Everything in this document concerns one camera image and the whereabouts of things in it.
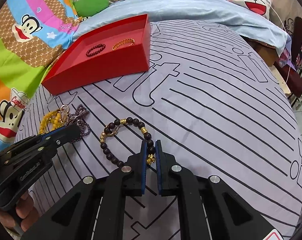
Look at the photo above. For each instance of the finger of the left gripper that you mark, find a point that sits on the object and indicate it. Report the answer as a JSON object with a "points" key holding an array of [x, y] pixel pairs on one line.
{"points": [[62, 135]]}

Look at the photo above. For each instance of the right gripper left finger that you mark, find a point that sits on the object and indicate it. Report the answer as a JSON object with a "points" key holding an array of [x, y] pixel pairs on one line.
{"points": [[94, 208]]}

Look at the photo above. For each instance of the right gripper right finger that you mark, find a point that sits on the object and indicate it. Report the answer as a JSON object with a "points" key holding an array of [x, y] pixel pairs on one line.
{"points": [[208, 207]]}

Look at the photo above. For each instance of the red jewelry tray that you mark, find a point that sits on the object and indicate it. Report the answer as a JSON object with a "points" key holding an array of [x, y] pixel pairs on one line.
{"points": [[116, 49]]}

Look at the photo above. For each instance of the left hand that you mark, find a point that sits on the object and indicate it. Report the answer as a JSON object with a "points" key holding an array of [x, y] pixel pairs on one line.
{"points": [[26, 212]]}

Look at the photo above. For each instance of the grey striped bed cover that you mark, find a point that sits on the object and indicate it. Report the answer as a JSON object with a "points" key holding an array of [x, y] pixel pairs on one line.
{"points": [[211, 101]]}

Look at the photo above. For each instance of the cartoon monkey blanket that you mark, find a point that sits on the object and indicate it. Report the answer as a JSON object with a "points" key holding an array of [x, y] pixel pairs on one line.
{"points": [[33, 33]]}

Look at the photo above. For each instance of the green plush toy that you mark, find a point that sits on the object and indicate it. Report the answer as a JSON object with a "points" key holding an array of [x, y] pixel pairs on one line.
{"points": [[88, 8]]}

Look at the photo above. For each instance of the dark red chair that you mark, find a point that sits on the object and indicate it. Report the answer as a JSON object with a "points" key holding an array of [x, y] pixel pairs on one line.
{"points": [[289, 64]]}

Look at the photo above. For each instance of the cardboard box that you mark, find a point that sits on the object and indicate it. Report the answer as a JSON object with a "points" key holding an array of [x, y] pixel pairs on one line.
{"points": [[265, 51]]}

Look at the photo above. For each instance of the light blue pillow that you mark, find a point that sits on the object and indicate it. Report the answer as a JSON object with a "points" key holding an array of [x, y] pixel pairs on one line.
{"points": [[241, 20]]}

